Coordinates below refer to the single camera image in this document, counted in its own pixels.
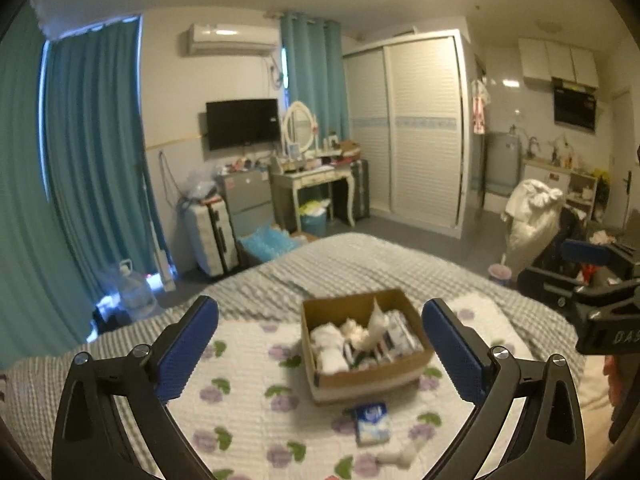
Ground black wall television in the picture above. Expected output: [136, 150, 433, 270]
[206, 99, 281, 151]

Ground grey washing machine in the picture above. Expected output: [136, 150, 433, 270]
[485, 132, 521, 197]

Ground white towel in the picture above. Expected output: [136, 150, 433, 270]
[310, 323, 349, 375]

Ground white lace cloth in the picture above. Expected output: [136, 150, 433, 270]
[340, 300, 387, 352]

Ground white clothes pile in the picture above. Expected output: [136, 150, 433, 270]
[501, 179, 565, 282]

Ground grey checkered bed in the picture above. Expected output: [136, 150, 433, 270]
[0, 231, 586, 480]

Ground white air conditioner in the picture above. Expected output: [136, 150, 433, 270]
[188, 24, 280, 56]

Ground blue bubble wrap bag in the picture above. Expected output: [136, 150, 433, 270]
[238, 226, 309, 266]

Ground blue tissue packet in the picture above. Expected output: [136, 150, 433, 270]
[352, 402, 390, 446]

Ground teal curtain right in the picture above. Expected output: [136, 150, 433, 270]
[280, 12, 349, 140]

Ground small white sock roll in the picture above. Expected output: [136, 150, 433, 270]
[375, 442, 419, 470]

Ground purple drink cup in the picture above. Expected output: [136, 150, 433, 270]
[487, 254, 512, 286]

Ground white vanity mirror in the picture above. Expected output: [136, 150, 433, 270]
[281, 101, 319, 160]

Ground clear water bottle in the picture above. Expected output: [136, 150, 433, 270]
[117, 259, 158, 321]

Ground white quilted floral mat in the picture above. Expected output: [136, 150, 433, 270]
[168, 288, 473, 479]

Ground white green soft toy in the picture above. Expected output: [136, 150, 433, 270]
[343, 344, 390, 370]

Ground black range hood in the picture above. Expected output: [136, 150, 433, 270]
[552, 79, 598, 133]

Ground white wall cabinets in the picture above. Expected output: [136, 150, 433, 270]
[518, 38, 600, 89]

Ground brown cardboard box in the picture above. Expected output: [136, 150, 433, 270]
[300, 289, 434, 404]

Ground white louvered wardrobe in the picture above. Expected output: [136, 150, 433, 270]
[343, 29, 472, 238]

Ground white suitcase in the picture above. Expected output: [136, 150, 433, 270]
[183, 198, 240, 278]

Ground person right hand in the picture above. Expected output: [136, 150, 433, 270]
[603, 354, 638, 408]

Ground grey small fridge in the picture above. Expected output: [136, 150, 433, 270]
[216, 169, 276, 238]

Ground hanging red white cloth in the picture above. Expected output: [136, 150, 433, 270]
[471, 79, 490, 134]

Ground white dressing table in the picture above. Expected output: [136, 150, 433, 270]
[269, 156, 356, 231]

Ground teal window curtain left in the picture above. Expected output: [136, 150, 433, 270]
[1, 8, 172, 366]

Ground blue waste bin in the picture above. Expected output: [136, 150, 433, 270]
[298, 200, 330, 237]

